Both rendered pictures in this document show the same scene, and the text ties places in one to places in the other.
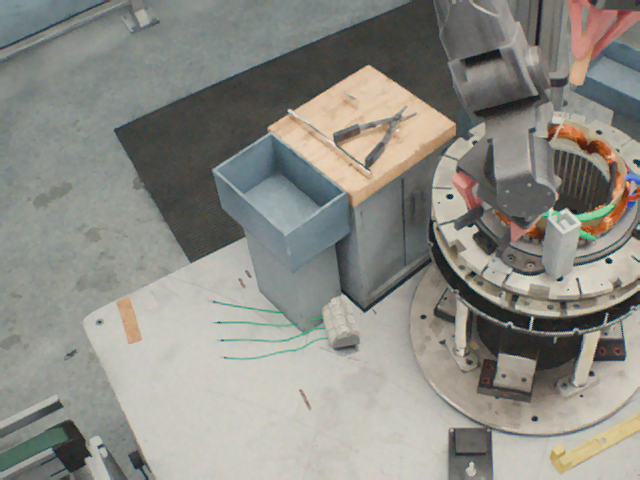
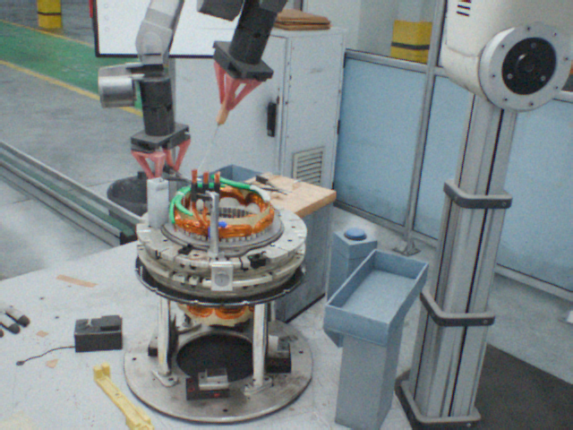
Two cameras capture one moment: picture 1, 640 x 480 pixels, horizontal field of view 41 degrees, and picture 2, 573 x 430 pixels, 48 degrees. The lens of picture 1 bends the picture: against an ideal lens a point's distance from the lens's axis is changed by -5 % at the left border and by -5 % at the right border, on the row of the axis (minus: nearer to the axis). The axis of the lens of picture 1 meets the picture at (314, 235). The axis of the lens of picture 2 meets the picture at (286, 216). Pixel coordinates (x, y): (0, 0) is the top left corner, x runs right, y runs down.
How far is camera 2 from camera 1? 1.49 m
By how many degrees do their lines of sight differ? 58
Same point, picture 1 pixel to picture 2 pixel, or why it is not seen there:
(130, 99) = (496, 333)
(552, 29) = (446, 266)
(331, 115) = (284, 184)
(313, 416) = (141, 289)
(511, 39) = (147, 21)
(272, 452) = (116, 279)
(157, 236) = not seen: hidden behind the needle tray
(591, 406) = (144, 383)
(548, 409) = (141, 364)
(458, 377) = not seen: hidden behind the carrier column
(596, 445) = (114, 392)
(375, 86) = (316, 193)
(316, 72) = not seen: outside the picture
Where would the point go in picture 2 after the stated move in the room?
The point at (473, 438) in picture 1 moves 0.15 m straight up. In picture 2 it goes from (110, 321) to (107, 257)
